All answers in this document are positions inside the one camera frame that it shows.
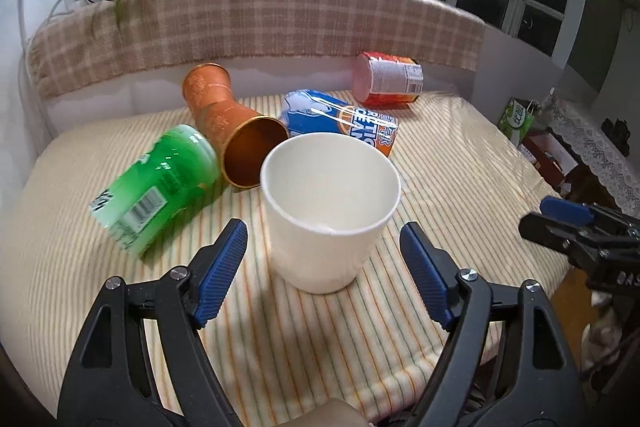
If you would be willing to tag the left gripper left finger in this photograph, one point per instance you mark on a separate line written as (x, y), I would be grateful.
(109, 379)

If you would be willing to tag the copper orange cup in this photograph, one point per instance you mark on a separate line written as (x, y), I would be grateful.
(241, 137)

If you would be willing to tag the white lace cloth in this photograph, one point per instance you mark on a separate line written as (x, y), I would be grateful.
(578, 130)

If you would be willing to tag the striped yellow table cloth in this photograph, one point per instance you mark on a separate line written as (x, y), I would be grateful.
(278, 352)

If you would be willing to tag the plaid beige sill cloth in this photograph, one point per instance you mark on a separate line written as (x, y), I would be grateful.
(107, 40)

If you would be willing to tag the white paper cup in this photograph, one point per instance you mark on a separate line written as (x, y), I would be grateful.
(328, 199)

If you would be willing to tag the red cardboard box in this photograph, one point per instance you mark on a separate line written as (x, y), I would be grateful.
(549, 156)

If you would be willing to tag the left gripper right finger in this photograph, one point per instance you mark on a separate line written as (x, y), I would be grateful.
(534, 382)

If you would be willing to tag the red white printed cup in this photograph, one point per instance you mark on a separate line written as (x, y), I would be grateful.
(382, 79)

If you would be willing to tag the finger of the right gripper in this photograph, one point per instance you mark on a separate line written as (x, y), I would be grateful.
(565, 211)

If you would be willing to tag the green white paper bag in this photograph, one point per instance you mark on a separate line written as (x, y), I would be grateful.
(517, 118)

